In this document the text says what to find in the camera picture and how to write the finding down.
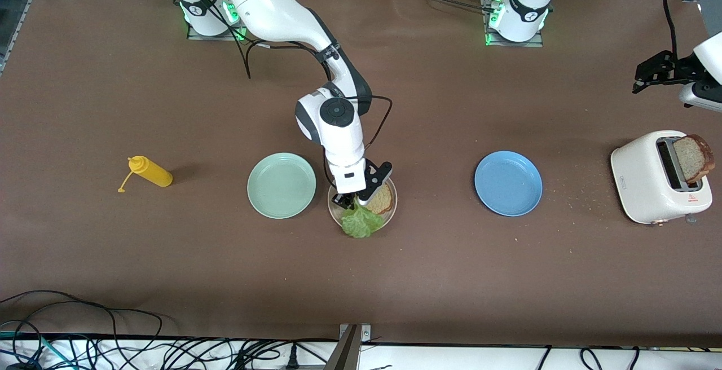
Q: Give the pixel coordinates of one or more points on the beige plate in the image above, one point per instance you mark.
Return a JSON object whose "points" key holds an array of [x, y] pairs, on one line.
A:
{"points": [[389, 216]]}

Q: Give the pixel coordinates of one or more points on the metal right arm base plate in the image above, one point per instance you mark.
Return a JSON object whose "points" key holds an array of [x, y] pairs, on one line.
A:
{"points": [[194, 32]]}

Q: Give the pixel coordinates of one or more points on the grey metal table bracket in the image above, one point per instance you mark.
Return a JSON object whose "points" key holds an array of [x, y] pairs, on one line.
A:
{"points": [[365, 333]]}

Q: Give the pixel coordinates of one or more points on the brown bread slice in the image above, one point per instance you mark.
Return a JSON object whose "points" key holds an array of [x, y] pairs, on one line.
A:
{"points": [[691, 158], [383, 198]]}

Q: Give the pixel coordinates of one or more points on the dark grey metal post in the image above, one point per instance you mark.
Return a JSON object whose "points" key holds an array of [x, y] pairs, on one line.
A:
{"points": [[345, 354]]}

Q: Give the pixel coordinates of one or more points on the mint green plate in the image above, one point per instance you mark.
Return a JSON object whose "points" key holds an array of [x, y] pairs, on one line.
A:
{"points": [[281, 185]]}

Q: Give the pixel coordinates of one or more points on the blue plate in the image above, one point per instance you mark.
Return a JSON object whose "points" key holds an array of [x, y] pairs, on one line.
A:
{"points": [[508, 183]]}

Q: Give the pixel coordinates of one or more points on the yellow mustard squeeze bottle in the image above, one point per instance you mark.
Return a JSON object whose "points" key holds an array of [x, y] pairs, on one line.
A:
{"points": [[152, 172]]}

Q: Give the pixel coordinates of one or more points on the green lettuce leaf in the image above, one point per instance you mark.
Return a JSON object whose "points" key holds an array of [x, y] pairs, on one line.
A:
{"points": [[361, 224]]}

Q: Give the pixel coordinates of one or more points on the black power plug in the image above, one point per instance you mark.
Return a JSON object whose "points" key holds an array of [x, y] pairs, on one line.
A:
{"points": [[291, 359]]}

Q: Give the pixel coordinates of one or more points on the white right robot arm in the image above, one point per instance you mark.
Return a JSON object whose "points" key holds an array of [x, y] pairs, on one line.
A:
{"points": [[271, 3]]}

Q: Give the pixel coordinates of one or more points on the white toaster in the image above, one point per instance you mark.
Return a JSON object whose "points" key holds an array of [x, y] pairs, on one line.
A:
{"points": [[643, 189]]}

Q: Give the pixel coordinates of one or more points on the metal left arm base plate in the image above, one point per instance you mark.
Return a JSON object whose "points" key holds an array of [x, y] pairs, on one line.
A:
{"points": [[538, 44]]}

